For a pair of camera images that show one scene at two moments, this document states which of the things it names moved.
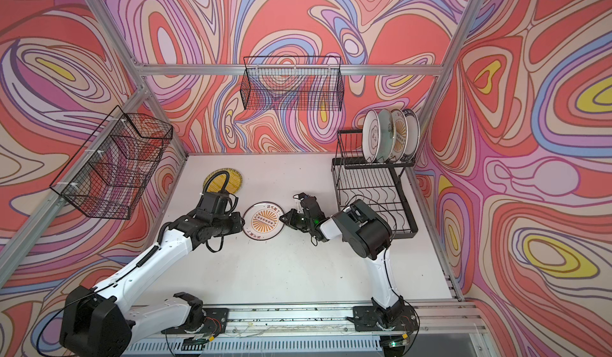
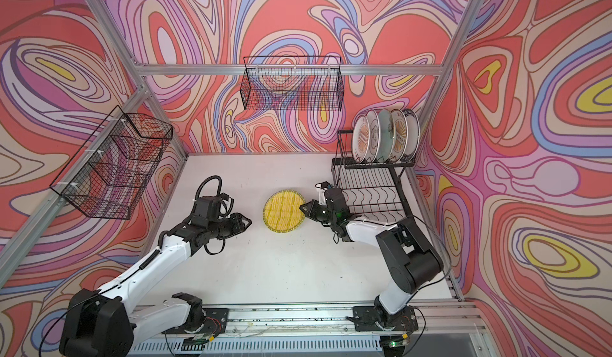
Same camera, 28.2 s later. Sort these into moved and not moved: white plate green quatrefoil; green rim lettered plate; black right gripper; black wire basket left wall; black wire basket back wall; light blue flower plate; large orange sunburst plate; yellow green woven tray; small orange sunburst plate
Moved: yellow green woven tray; small orange sunburst plate; black right gripper
Not moved: black wire basket back wall; black wire basket left wall; white plate green quatrefoil; green rim lettered plate; light blue flower plate; large orange sunburst plate
